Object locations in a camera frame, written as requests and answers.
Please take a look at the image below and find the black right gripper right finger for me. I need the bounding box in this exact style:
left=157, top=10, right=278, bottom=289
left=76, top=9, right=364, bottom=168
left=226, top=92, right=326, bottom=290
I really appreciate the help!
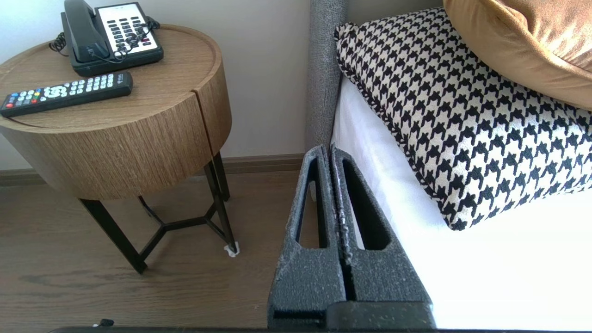
left=330, top=146, right=434, bottom=306

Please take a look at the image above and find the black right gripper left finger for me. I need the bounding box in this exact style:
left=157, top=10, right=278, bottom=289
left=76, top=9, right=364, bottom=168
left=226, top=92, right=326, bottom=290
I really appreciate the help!
left=268, top=145, right=347, bottom=330

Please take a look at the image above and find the round wooden bedside table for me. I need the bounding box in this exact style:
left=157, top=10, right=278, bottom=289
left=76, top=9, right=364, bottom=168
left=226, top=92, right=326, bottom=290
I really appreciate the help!
left=0, top=90, right=216, bottom=200

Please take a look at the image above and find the black TV remote control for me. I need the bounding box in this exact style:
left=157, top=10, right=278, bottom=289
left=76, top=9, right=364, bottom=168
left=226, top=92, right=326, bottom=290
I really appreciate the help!
left=0, top=71, right=134, bottom=118

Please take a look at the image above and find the white bed mattress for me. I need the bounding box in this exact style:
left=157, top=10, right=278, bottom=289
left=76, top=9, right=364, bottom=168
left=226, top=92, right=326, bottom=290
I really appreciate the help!
left=331, top=76, right=592, bottom=330

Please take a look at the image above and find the black white houndstooth pillow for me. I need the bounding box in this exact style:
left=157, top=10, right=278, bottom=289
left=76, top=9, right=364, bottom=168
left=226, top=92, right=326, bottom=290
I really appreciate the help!
left=334, top=7, right=592, bottom=231

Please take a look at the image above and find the round wooden side table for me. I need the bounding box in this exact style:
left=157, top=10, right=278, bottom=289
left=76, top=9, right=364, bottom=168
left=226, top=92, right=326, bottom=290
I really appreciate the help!
left=0, top=23, right=241, bottom=274

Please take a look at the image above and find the brown velvet pillow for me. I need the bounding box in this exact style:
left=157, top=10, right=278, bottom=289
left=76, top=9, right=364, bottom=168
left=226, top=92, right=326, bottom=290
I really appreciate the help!
left=443, top=0, right=592, bottom=111

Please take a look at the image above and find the black desk telephone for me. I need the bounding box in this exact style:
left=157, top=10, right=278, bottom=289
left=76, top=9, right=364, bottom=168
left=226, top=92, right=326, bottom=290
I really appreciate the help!
left=50, top=0, right=164, bottom=77

